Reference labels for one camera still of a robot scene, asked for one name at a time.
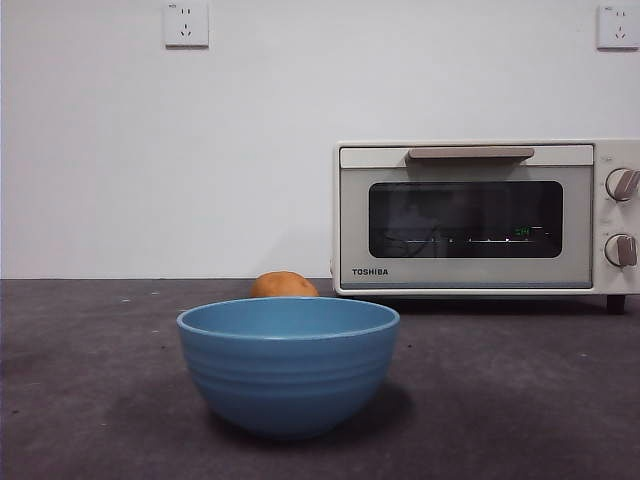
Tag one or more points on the blue ribbed bowl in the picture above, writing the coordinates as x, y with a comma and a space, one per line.
287, 380

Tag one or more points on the glass oven door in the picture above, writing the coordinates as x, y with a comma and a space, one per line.
465, 272

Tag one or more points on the cream toaster oven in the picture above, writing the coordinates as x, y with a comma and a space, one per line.
616, 220

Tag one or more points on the beige oven knob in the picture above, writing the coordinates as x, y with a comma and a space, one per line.
620, 185
620, 250

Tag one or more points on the black oven foot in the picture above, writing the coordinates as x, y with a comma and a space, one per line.
616, 305

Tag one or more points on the white wall socket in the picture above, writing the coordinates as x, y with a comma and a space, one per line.
186, 25
619, 27

